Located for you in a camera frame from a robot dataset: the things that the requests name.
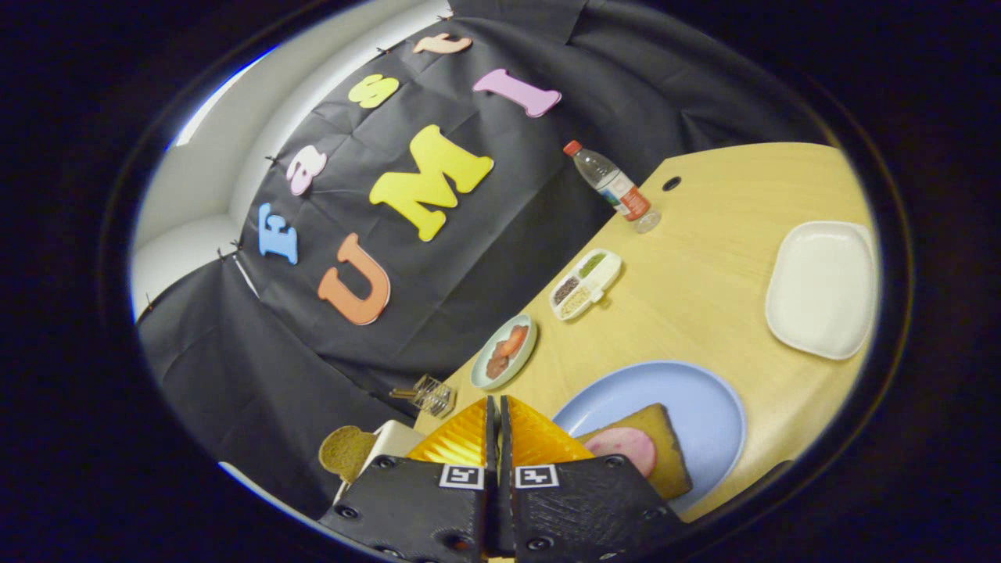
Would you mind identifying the white square plate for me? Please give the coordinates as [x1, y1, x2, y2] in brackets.
[764, 221, 878, 361]

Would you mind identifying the brown toast slice with ham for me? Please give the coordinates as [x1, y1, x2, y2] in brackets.
[575, 403, 694, 501]

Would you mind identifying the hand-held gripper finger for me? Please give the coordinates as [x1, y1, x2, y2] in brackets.
[319, 395, 499, 563]
[499, 395, 689, 563]

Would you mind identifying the clear wire utensil holder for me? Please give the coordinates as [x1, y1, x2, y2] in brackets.
[389, 374, 457, 419]

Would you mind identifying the white toaster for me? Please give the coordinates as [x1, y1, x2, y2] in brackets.
[332, 420, 427, 505]

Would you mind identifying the clear red-capped water bottle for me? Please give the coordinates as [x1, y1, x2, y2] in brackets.
[563, 139, 662, 235]

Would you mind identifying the pink ham slice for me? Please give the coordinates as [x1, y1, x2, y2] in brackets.
[583, 426, 658, 479]

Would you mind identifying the brown bread slice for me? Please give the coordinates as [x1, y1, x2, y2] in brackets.
[318, 425, 379, 484]

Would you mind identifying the light blue round plate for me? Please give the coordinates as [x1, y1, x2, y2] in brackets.
[552, 360, 748, 515]

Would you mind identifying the white divided condiment tray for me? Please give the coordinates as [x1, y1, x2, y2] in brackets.
[549, 248, 623, 322]

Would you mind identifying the pale green round plate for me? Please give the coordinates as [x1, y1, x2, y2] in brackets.
[470, 313, 539, 391]

